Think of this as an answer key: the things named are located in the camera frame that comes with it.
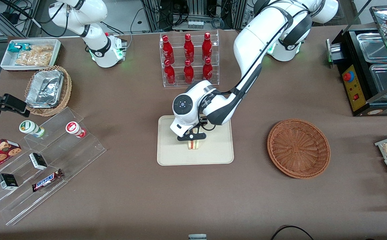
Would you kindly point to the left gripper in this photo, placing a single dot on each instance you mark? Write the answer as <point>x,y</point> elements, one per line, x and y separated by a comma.
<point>204,121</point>

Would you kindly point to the triangular sandwich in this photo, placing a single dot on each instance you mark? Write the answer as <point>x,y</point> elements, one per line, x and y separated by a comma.
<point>195,145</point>

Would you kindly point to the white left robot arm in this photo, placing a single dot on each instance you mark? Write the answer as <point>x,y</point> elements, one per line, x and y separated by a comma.
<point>256,36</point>

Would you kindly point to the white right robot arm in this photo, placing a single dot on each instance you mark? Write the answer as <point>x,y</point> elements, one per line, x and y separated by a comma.
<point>80,13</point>

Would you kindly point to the beige rectangular serving tray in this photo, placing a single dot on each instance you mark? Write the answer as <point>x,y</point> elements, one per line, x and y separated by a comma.
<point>213,150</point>

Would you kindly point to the light tan wicker basket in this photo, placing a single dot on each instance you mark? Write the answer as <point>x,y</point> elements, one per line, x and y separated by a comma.
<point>46,111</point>

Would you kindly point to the brown round wicker basket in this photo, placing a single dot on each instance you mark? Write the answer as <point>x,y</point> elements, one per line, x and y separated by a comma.
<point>298,148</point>

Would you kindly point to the green lidded yogurt cup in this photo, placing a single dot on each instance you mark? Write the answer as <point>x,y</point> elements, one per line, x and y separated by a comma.
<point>26,126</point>

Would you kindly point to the stacked aluminium foil trays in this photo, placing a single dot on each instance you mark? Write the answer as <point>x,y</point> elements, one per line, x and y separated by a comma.
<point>45,88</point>

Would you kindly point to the white rectangular snack bin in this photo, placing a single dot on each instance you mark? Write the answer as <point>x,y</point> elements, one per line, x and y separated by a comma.
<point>8,61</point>

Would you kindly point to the clear rice cracker packet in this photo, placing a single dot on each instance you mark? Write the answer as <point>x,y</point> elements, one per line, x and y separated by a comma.
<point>35,56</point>

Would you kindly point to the green snack packet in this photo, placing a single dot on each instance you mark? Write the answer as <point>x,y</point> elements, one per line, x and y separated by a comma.
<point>15,47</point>

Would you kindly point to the small black carton box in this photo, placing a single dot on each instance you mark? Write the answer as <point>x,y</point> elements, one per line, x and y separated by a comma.
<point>7,181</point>
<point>38,161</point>

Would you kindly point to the red lidded yogurt cup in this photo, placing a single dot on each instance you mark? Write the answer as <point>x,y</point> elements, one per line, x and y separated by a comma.
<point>72,127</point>

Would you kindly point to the red cola bottle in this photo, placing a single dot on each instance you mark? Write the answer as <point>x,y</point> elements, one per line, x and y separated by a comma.
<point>170,74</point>
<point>207,46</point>
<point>189,48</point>
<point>188,73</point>
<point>207,71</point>
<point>168,50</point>

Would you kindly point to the clear acrylic stepped shelf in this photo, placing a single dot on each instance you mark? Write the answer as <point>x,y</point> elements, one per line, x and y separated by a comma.
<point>80,150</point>

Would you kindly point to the Snickers chocolate bar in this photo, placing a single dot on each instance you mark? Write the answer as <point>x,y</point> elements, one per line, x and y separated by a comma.
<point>46,180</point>

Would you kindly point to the clear acrylic bottle rack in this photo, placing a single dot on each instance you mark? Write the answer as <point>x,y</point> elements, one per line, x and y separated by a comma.
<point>196,40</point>

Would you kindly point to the small grey device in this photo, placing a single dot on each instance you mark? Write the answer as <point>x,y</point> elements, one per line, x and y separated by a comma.
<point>197,237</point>

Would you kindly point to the white power strip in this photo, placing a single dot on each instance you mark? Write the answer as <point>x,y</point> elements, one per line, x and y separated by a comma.
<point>195,24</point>

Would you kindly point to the black glass food warmer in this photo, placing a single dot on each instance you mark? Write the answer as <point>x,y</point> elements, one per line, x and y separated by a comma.
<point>353,86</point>

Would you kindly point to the aluminium profile frame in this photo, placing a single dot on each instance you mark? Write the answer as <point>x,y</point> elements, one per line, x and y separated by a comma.
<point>195,6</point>

